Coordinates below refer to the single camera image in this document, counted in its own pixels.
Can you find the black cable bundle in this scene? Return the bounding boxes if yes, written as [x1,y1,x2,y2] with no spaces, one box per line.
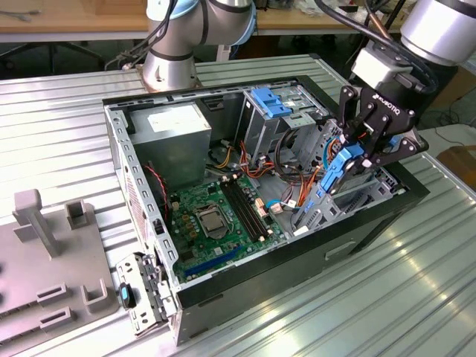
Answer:
[273,126,310,176]

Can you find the silver optical drive cage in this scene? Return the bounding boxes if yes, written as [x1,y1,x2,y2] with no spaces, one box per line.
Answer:
[237,85,331,165]

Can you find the black open PC case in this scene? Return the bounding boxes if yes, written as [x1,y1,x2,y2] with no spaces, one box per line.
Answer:
[102,74,432,347]

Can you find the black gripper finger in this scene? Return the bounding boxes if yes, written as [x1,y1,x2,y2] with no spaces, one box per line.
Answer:
[359,129,431,171]
[336,84,373,147]

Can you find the black RAM slot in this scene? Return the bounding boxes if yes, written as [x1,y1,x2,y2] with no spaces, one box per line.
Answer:
[225,178,265,241]
[235,175,274,237]
[221,180,260,243]
[230,177,269,239]

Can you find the coloured power wire bundle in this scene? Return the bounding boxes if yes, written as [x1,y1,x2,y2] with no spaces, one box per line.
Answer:
[208,141,325,213]

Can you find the silver CPU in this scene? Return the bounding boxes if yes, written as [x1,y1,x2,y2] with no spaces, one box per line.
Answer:
[200,214,223,234]

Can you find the silver expansion card bracket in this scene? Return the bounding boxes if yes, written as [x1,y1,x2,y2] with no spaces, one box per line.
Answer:
[115,251,179,338]

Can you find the black case fan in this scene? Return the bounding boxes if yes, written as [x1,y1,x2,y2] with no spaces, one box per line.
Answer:
[143,161,173,219]

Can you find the CPU socket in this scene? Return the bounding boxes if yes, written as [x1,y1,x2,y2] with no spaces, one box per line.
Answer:
[193,208,231,242]

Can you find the light blue wire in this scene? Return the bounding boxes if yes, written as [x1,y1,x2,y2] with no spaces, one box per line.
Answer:
[264,199,298,214]

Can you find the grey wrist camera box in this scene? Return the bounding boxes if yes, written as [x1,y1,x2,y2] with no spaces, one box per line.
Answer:
[351,46,414,90]

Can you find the grey parts rack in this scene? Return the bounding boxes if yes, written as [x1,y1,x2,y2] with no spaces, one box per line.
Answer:
[0,187,117,347]

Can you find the blue expansion slot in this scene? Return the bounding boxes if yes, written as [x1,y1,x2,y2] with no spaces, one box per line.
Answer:
[184,247,239,279]

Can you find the silver disk bay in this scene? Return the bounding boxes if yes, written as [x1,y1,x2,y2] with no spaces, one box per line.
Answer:
[289,118,407,239]

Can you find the grey power supply unit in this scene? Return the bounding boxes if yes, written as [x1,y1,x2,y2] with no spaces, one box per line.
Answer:
[128,102,213,195]

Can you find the green motherboard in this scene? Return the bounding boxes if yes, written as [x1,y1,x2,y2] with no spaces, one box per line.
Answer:
[165,173,290,284]

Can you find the brown cardboard box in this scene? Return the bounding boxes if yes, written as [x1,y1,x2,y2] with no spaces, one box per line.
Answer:
[437,144,476,184]

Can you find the hard disk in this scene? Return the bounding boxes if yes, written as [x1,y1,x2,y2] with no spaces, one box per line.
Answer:
[320,143,376,196]

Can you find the wooden desk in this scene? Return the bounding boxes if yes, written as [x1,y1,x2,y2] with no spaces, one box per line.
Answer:
[0,0,150,44]

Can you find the blue drive cage latch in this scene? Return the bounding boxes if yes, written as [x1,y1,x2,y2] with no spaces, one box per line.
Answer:
[266,103,290,119]
[251,87,280,109]

